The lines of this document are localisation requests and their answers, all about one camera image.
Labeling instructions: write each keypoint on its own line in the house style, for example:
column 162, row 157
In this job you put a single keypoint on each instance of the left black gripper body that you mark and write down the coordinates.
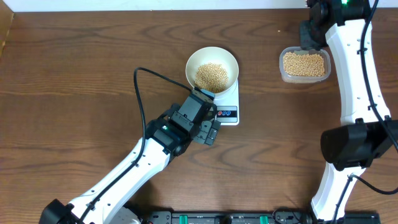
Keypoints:
column 202, row 132

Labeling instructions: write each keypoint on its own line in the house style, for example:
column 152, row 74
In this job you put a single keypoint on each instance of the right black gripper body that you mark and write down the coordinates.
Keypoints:
column 310, row 39

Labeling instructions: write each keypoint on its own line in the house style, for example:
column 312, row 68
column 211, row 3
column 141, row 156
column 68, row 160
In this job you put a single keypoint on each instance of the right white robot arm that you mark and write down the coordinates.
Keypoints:
column 367, row 130

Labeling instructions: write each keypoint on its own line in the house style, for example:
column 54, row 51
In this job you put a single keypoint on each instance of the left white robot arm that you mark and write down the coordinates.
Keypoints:
column 164, row 138

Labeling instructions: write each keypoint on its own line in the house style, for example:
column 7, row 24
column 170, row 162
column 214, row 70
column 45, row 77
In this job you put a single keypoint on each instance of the white digital kitchen scale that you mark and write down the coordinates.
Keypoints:
column 227, row 102

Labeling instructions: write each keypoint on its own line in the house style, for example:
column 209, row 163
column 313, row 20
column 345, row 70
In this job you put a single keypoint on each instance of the soybeans in bowl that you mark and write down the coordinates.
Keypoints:
column 212, row 77

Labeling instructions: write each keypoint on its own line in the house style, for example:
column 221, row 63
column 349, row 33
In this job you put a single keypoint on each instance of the white round bowl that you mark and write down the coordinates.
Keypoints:
column 215, row 55

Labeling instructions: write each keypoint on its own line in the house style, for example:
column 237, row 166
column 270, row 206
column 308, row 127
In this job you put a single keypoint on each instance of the pile of soybeans in container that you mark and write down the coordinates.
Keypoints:
column 307, row 65

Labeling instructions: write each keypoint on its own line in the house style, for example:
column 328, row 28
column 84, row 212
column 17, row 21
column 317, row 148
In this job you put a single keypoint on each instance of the clear plastic container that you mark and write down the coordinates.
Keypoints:
column 305, row 80

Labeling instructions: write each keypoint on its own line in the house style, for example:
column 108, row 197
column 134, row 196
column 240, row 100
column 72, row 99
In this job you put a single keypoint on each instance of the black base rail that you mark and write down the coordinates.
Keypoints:
column 279, row 216

